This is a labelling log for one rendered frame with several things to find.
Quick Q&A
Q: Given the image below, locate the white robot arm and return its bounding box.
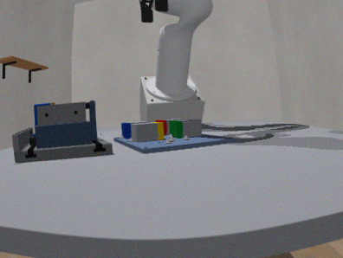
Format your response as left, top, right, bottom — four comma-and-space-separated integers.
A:
146, 0, 213, 100

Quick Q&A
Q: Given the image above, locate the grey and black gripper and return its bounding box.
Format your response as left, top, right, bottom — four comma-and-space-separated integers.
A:
138, 0, 168, 23

